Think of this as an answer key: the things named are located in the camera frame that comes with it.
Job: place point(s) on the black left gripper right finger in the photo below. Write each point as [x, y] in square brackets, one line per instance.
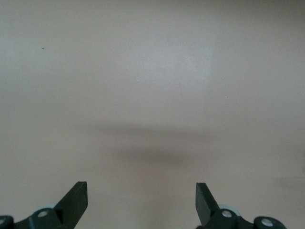
[206, 207]

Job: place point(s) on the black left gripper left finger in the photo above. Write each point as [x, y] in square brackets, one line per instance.
[71, 207]

